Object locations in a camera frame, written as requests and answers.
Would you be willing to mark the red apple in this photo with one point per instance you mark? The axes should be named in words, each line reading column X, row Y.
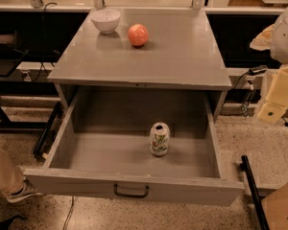
column 138, row 35

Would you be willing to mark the cardboard box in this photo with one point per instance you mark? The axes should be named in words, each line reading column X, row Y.
column 275, row 207

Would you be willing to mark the person leg beige trousers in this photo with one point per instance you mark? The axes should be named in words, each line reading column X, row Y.
column 11, row 177

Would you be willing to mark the black drawer handle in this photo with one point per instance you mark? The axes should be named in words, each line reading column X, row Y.
column 126, row 192

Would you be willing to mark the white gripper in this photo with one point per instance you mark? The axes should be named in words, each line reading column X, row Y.
column 286, row 42

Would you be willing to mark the white ceramic bowl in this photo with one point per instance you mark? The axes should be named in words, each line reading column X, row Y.
column 106, row 20

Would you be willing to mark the black leaning bar left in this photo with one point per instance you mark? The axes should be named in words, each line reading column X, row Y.
column 37, row 151

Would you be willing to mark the open grey drawer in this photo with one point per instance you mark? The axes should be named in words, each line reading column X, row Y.
column 104, row 140

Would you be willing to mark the grey cabinet counter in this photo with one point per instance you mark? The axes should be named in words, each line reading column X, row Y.
column 181, row 53

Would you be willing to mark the white green 7up can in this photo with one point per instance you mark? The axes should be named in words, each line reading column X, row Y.
column 159, row 139

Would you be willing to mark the black metal bar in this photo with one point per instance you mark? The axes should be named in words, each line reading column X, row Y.
column 246, row 167

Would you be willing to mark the grey sneaker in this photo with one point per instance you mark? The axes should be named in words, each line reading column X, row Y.
column 28, row 190

